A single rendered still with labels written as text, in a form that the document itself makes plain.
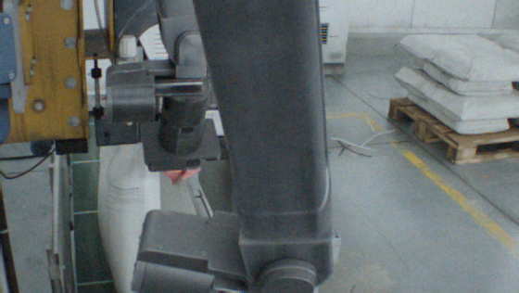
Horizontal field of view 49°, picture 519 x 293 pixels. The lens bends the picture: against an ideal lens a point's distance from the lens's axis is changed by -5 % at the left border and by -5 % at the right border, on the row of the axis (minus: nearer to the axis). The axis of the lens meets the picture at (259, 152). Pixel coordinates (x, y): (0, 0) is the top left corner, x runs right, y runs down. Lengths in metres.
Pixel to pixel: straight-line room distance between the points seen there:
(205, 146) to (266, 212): 0.47
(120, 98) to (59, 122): 0.40
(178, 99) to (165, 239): 0.32
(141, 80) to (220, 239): 0.33
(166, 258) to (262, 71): 0.19
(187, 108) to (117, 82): 0.09
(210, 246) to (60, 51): 0.69
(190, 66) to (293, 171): 0.39
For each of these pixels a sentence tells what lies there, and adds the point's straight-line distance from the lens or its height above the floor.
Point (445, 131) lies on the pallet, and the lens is 3.80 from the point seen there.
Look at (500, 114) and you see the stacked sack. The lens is 3.75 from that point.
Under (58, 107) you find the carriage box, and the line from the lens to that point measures 1.09.
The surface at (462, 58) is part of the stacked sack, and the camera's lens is 3.64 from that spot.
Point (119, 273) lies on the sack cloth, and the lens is 1.60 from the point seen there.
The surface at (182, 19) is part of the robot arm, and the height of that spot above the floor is 1.31.
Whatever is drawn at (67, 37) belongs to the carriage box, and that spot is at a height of 1.21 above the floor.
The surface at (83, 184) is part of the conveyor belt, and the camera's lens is 2.36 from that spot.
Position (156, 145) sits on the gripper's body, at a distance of 0.80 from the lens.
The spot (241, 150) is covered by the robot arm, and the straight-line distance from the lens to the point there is 0.32.
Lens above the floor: 1.46
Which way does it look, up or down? 24 degrees down
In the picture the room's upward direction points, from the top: 3 degrees clockwise
